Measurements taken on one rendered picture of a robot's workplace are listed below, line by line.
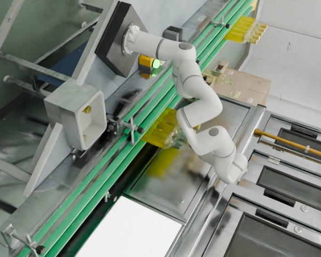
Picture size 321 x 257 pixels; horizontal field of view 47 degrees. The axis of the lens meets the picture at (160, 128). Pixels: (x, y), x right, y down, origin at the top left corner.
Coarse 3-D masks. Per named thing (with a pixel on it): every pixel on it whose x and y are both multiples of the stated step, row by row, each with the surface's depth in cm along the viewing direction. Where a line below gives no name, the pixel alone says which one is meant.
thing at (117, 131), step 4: (108, 116) 167; (112, 116) 167; (108, 120) 167; (112, 120) 166; (116, 120) 165; (108, 124) 169; (112, 124) 167; (116, 124) 166; (108, 128) 171; (112, 128) 168; (116, 128) 168; (120, 128) 170; (108, 132) 173; (112, 132) 171; (116, 132) 169; (120, 132) 171
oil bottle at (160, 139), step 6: (150, 132) 178; (156, 132) 178; (162, 132) 179; (144, 138) 180; (150, 138) 178; (156, 138) 176; (162, 138) 176; (168, 138) 176; (156, 144) 178; (162, 144) 176; (168, 144) 175
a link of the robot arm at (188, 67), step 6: (186, 60) 146; (192, 60) 146; (180, 66) 146; (186, 66) 143; (192, 66) 143; (198, 66) 145; (180, 72) 144; (186, 72) 141; (192, 72) 140; (198, 72) 141; (174, 78) 158; (180, 78) 145; (174, 84) 157; (180, 84) 148; (180, 90) 150; (186, 96) 150
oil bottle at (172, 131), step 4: (152, 124) 182; (156, 124) 182; (160, 124) 182; (164, 124) 182; (156, 128) 181; (160, 128) 180; (164, 128) 180; (168, 128) 180; (172, 128) 180; (164, 132) 179; (168, 132) 179; (172, 132) 179; (176, 132) 180; (172, 136) 178
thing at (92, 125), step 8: (96, 96) 149; (88, 104) 146; (96, 104) 158; (80, 112) 143; (96, 112) 162; (104, 112) 160; (80, 120) 158; (88, 120) 164; (96, 120) 165; (104, 120) 163; (80, 128) 147; (88, 128) 165; (96, 128) 165; (104, 128) 165; (80, 136) 150; (88, 136) 162; (96, 136) 162; (88, 144) 158
